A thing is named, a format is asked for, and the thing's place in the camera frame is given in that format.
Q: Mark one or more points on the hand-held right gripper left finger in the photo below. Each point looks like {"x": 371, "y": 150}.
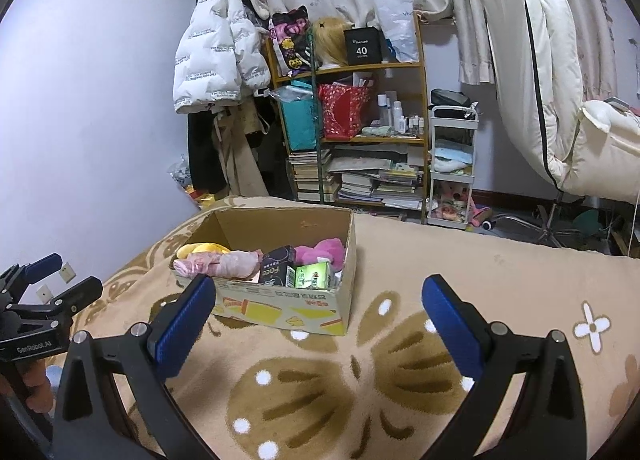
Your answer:
{"x": 185, "y": 325}

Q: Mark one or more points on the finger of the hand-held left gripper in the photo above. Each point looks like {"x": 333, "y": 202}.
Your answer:
{"x": 45, "y": 266}
{"x": 82, "y": 295}

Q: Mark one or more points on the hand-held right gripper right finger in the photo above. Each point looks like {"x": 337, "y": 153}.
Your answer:
{"x": 450, "y": 325}

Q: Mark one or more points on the light pink plush toy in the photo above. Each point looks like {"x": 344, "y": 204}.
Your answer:
{"x": 230, "y": 265}

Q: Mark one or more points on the yellow plush toy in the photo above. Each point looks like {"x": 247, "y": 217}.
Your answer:
{"x": 200, "y": 249}

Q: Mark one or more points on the cardboard box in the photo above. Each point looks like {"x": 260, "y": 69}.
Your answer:
{"x": 280, "y": 312}

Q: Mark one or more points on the small black box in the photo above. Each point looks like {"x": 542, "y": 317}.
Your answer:
{"x": 275, "y": 265}

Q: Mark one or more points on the green tissue packet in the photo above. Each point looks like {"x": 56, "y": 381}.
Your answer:
{"x": 312, "y": 276}

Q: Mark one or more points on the magenta plush toy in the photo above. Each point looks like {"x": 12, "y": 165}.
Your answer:
{"x": 322, "y": 250}

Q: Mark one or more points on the white and blue soft packs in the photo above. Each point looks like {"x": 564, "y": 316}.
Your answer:
{"x": 450, "y": 157}

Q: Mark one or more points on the person's left hand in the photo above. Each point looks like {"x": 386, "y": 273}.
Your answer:
{"x": 39, "y": 385}

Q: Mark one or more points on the beige patterned blanket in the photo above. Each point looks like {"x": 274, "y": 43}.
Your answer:
{"x": 450, "y": 260}

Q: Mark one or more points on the small pink object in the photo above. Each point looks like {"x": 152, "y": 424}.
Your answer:
{"x": 482, "y": 217}

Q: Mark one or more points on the pink plush toys in cart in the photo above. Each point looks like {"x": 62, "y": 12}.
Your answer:
{"x": 452, "y": 205}

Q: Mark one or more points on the gold and red foil packet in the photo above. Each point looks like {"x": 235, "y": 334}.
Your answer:
{"x": 200, "y": 196}

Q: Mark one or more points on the crinkled plastic bag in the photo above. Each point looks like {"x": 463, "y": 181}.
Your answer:
{"x": 179, "y": 170}

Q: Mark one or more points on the pile of books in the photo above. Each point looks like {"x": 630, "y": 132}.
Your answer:
{"x": 360, "y": 185}

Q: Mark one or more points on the dark green bag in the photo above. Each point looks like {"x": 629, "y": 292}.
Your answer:
{"x": 586, "y": 222}

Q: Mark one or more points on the beige hanging coat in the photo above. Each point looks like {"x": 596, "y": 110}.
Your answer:
{"x": 245, "y": 164}

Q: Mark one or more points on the black hanging garment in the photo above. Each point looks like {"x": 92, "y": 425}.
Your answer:
{"x": 202, "y": 154}

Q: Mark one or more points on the green pole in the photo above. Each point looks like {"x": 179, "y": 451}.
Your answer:
{"x": 318, "y": 159}

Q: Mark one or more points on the white trolley cart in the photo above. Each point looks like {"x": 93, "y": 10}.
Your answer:
{"x": 452, "y": 112}

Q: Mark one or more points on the group of cosmetic bottles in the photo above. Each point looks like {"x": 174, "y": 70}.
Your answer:
{"x": 400, "y": 117}

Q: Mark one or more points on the teal paper bag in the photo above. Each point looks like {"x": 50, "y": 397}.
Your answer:
{"x": 300, "y": 119}

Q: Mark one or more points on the red patterned gift bag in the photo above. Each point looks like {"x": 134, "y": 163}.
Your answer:
{"x": 342, "y": 112}

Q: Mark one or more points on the clear plastic bag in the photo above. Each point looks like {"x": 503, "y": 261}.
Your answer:
{"x": 290, "y": 93}

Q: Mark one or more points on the wooden shelf unit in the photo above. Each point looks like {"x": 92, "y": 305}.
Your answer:
{"x": 375, "y": 67}

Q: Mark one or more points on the cream padded office chair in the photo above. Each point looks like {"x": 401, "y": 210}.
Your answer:
{"x": 520, "y": 64}

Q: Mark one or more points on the white puffer jacket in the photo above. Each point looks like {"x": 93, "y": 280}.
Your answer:
{"x": 215, "y": 49}

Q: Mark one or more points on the black box with white print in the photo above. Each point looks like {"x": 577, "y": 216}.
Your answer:
{"x": 362, "y": 47}

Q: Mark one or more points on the pink and black printed bag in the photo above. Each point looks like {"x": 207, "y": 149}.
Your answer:
{"x": 290, "y": 37}

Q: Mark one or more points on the blonde wig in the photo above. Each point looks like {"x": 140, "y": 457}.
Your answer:
{"x": 330, "y": 39}

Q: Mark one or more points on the white plastic bag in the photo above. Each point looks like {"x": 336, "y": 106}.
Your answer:
{"x": 397, "y": 19}

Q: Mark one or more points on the white wall socket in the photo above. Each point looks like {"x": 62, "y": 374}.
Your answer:
{"x": 45, "y": 294}
{"x": 67, "y": 272}

